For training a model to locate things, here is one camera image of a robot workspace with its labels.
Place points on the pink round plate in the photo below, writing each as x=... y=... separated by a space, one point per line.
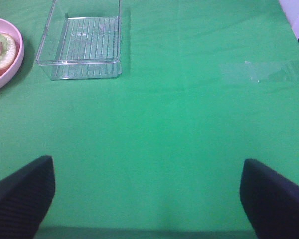
x=12 y=54

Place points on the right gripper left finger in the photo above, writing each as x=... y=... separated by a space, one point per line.
x=25 y=197

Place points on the right clear plastic tray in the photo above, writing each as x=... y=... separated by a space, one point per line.
x=81 y=40

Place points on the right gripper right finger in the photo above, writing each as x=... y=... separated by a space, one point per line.
x=270 y=201

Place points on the bread slice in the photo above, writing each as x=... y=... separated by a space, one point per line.
x=7 y=57

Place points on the green tablecloth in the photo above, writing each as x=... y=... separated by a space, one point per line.
x=205 y=84

